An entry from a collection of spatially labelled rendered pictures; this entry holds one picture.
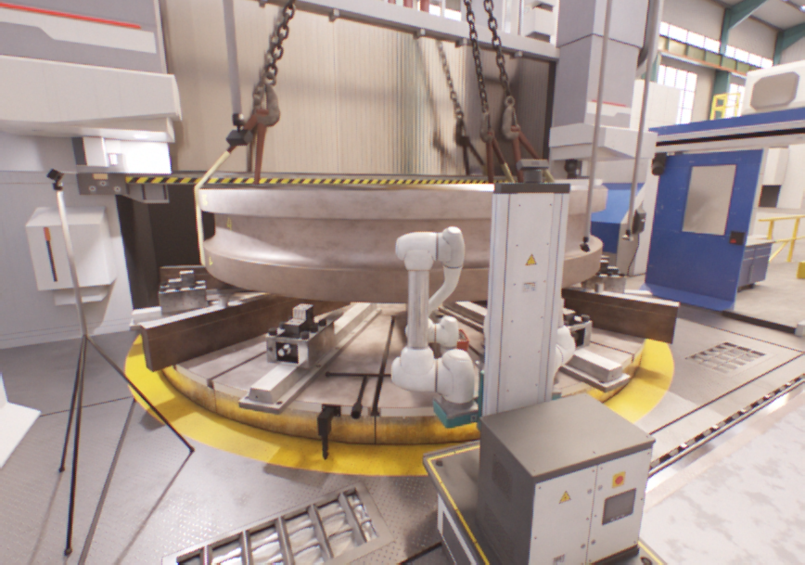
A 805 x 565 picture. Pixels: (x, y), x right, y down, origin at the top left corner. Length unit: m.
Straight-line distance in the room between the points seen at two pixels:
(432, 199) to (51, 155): 3.43
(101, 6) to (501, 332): 3.81
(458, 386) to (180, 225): 7.00
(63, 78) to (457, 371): 3.24
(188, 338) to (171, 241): 4.68
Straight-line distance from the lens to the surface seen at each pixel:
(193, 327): 3.67
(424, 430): 2.82
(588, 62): 6.72
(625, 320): 4.35
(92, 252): 5.24
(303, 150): 5.57
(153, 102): 3.57
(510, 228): 1.57
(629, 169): 8.88
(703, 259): 7.19
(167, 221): 8.16
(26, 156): 4.70
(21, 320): 5.98
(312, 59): 5.84
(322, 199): 2.95
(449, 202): 2.85
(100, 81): 3.63
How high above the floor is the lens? 1.77
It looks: 12 degrees down
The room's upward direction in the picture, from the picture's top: straight up
